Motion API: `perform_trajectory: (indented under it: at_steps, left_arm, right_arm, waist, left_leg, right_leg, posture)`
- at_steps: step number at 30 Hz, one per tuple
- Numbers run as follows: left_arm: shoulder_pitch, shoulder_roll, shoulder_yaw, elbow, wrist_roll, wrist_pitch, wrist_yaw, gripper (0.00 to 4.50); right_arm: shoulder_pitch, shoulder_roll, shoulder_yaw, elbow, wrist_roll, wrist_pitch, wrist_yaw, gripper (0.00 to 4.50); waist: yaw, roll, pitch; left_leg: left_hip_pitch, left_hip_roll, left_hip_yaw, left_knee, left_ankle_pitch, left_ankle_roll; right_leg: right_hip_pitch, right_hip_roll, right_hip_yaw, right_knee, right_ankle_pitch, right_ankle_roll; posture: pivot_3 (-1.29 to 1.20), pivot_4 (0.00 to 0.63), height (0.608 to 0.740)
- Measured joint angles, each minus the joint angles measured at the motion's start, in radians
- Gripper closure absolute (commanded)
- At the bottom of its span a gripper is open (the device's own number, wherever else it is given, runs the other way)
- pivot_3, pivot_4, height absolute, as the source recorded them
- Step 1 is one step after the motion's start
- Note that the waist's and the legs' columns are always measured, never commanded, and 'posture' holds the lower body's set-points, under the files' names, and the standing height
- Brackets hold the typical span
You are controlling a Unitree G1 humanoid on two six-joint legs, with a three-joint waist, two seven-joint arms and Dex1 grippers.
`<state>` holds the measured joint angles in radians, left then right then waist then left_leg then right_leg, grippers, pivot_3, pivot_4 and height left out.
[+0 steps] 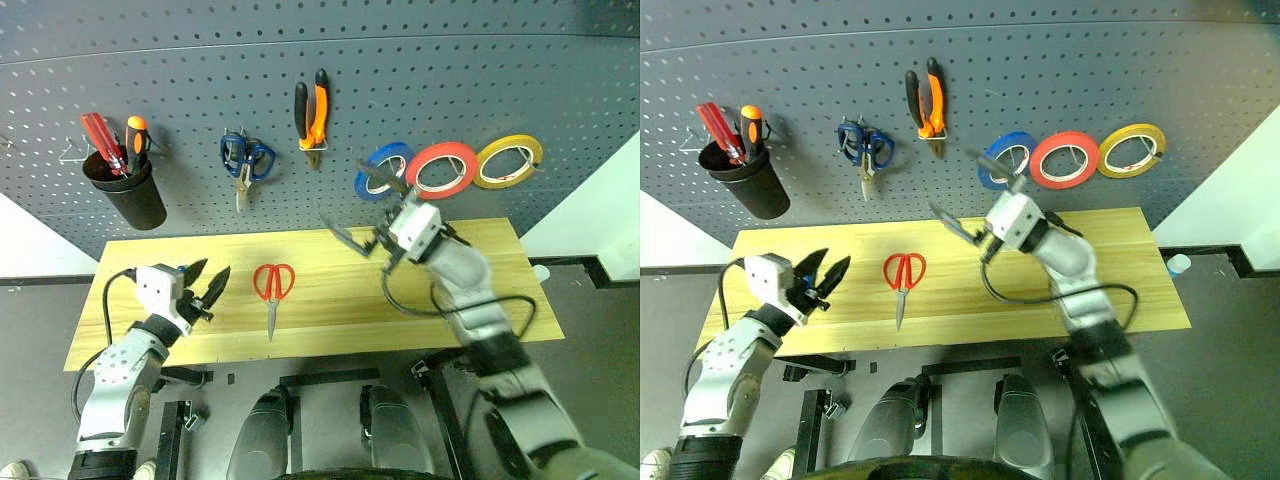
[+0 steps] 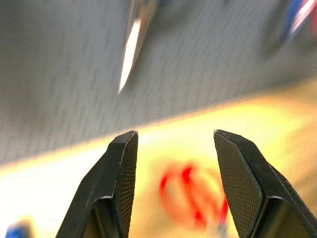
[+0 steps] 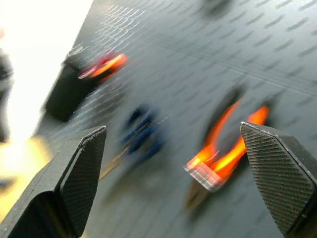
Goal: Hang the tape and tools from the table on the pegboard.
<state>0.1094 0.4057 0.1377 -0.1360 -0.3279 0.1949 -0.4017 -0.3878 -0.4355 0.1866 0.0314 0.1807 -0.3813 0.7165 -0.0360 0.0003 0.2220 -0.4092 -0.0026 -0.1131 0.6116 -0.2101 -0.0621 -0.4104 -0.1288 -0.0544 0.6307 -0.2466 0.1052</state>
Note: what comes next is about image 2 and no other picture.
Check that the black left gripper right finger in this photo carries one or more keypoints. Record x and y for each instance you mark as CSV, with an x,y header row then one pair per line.
x,y
250,188

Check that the blue object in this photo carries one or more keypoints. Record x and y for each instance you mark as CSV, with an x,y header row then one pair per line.
x,y
18,229

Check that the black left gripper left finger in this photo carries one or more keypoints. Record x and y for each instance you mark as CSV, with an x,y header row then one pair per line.
x,y
104,186

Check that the grey pegboard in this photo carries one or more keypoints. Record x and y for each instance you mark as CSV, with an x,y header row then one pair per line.
x,y
74,74

